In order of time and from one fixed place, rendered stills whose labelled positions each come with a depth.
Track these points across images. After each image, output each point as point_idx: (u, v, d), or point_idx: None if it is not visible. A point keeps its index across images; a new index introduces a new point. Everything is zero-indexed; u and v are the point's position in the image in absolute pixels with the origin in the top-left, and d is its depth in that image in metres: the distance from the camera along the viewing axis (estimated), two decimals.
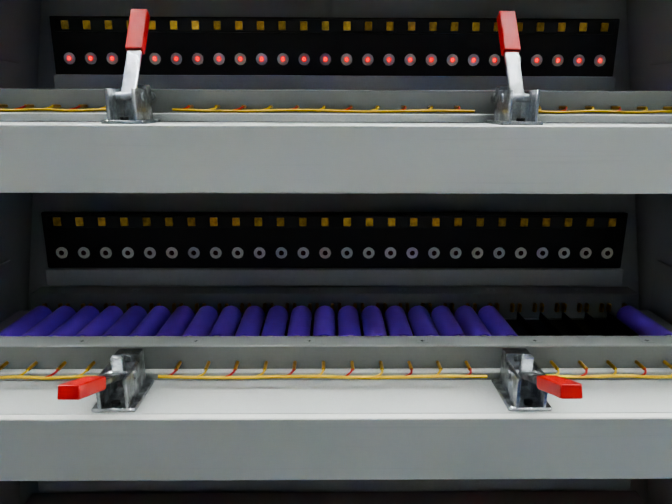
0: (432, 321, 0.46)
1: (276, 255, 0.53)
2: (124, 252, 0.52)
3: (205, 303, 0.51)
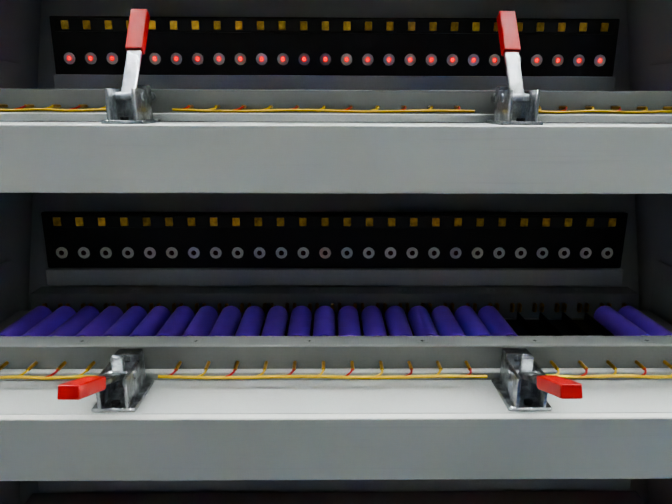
0: (432, 321, 0.46)
1: (276, 255, 0.53)
2: (124, 252, 0.52)
3: (205, 303, 0.51)
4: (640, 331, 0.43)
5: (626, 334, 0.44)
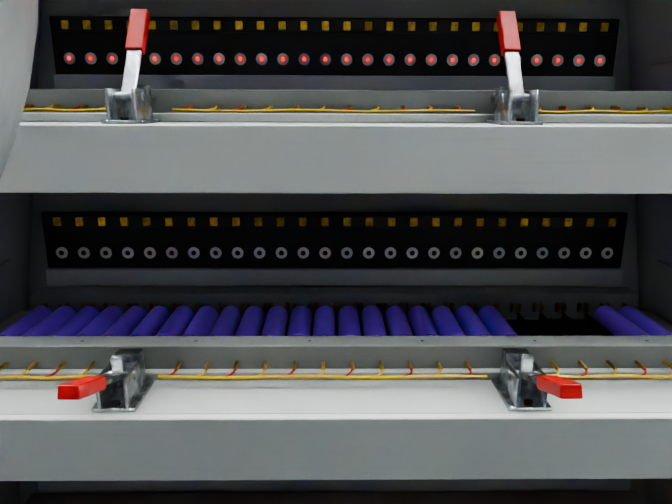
0: (432, 321, 0.46)
1: (276, 255, 0.53)
2: (124, 252, 0.52)
3: (205, 303, 0.51)
4: (640, 331, 0.43)
5: (626, 334, 0.44)
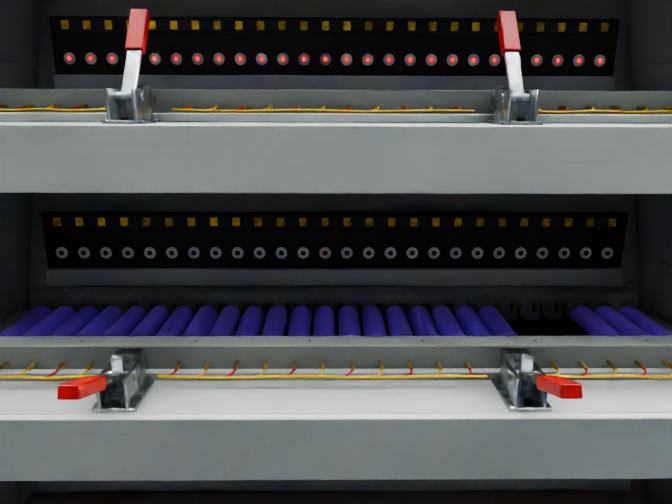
0: (432, 321, 0.46)
1: (276, 255, 0.53)
2: (124, 252, 0.52)
3: (205, 303, 0.51)
4: (640, 331, 0.43)
5: (626, 334, 0.44)
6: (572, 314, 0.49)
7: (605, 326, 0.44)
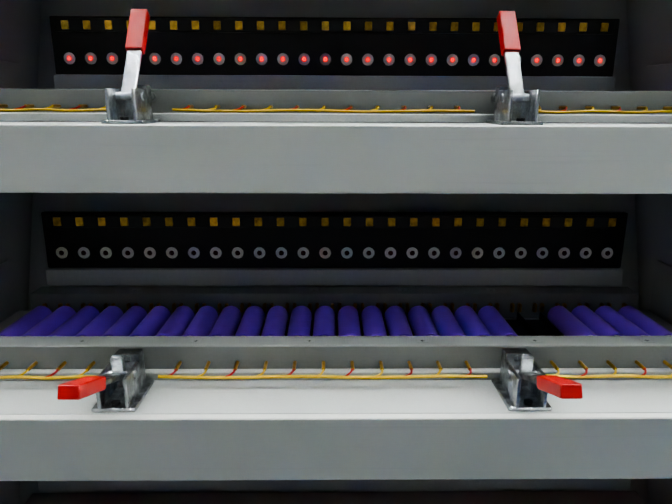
0: (432, 321, 0.46)
1: (276, 255, 0.53)
2: (124, 252, 0.52)
3: (205, 303, 0.51)
4: (640, 331, 0.43)
5: (626, 334, 0.44)
6: (572, 314, 0.49)
7: (605, 326, 0.44)
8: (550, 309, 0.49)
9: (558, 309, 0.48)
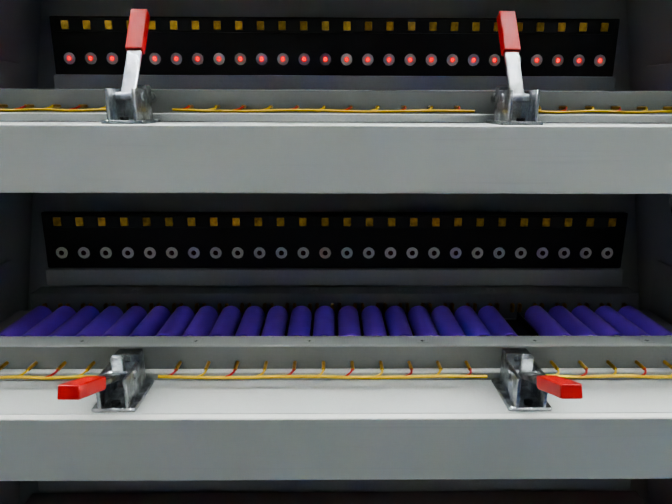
0: (432, 321, 0.46)
1: (276, 255, 0.53)
2: (124, 252, 0.52)
3: (205, 303, 0.51)
4: (640, 331, 0.43)
5: (626, 334, 0.44)
6: (572, 314, 0.49)
7: (605, 326, 0.44)
8: (550, 309, 0.49)
9: (558, 309, 0.48)
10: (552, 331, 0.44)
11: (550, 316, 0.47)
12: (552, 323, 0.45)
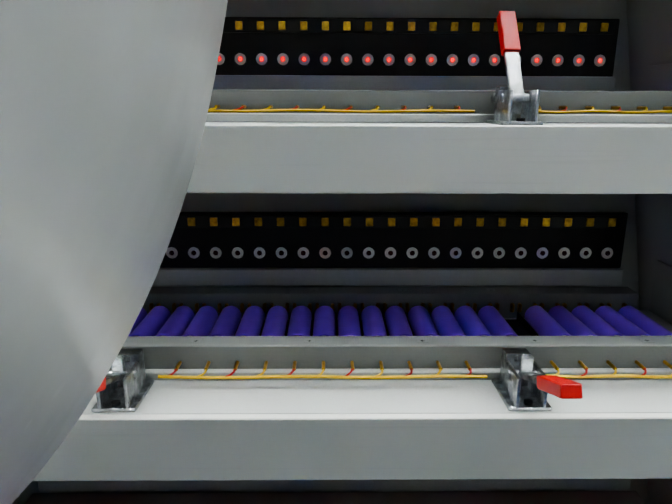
0: (432, 321, 0.46)
1: (276, 255, 0.53)
2: None
3: (205, 303, 0.51)
4: (640, 331, 0.43)
5: (626, 334, 0.44)
6: (572, 314, 0.49)
7: (605, 326, 0.44)
8: (550, 309, 0.49)
9: (558, 309, 0.48)
10: (552, 331, 0.44)
11: (550, 316, 0.47)
12: (552, 323, 0.45)
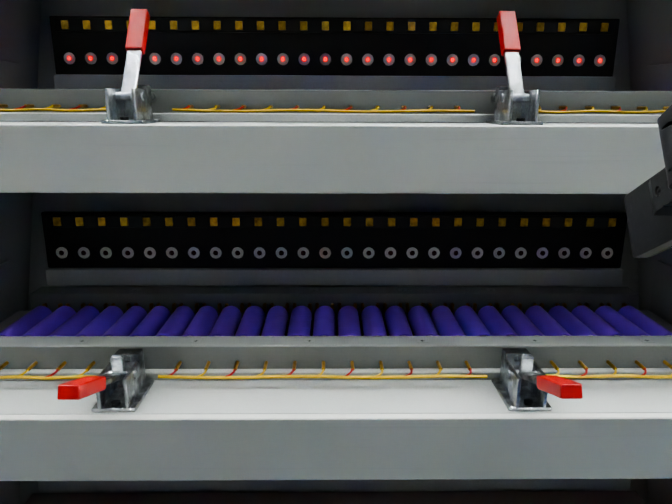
0: (432, 321, 0.46)
1: (276, 255, 0.53)
2: (124, 252, 0.52)
3: (205, 303, 0.51)
4: (640, 331, 0.43)
5: (626, 334, 0.44)
6: (572, 314, 0.49)
7: (605, 326, 0.44)
8: (550, 309, 0.49)
9: (558, 309, 0.48)
10: (552, 331, 0.44)
11: (550, 316, 0.47)
12: (552, 323, 0.45)
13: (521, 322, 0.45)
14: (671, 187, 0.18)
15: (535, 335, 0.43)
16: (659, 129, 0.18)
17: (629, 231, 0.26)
